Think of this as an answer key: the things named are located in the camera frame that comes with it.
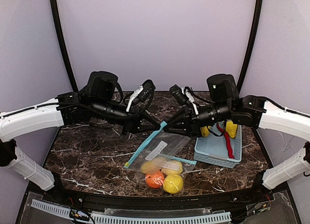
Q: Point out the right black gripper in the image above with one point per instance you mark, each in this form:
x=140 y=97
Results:
x=192 y=121

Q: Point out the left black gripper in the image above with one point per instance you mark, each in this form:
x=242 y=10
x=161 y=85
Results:
x=132 y=121

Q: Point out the yellow fruit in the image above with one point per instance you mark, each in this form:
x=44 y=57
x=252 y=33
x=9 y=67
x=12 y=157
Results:
x=205 y=131

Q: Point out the yellow mango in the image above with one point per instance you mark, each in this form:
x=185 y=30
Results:
x=151 y=167

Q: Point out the pale yellow potato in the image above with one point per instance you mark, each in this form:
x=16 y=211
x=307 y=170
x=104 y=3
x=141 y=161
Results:
x=172 y=167

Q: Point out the clear zip bag blue zipper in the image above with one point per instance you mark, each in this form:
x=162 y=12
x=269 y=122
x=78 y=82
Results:
x=188 y=166

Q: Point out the orange fruit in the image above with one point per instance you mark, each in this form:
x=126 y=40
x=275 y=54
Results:
x=155 y=180

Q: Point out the round yellow lemon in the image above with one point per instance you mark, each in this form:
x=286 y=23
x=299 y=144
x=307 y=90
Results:
x=173 y=184

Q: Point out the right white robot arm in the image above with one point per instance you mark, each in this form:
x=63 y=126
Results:
x=251 y=111

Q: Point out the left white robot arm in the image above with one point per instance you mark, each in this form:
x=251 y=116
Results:
x=102 y=98

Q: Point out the light blue plastic basket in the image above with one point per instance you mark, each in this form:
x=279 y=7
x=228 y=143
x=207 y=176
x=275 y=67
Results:
x=213 y=150

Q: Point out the red chili pepper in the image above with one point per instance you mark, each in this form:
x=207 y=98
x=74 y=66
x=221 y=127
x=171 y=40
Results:
x=228 y=141

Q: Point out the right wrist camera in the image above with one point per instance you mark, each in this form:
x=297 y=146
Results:
x=183 y=97

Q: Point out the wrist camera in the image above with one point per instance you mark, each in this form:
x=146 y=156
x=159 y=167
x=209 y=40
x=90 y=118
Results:
x=183 y=97
x=142 y=93

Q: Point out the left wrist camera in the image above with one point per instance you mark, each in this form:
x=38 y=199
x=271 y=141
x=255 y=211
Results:
x=142 y=93

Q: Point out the black front table rail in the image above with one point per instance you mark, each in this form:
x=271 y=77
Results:
x=234 y=200

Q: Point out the slotted grey cable duct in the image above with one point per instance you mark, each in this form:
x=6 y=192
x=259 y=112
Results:
x=121 y=216

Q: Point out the black frame post right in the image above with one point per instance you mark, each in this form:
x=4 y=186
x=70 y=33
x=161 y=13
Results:
x=251 y=42

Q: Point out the black frame post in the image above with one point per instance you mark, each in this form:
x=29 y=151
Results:
x=251 y=42
x=62 y=45

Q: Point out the black frame post left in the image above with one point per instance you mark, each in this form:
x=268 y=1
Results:
x=62 y=45

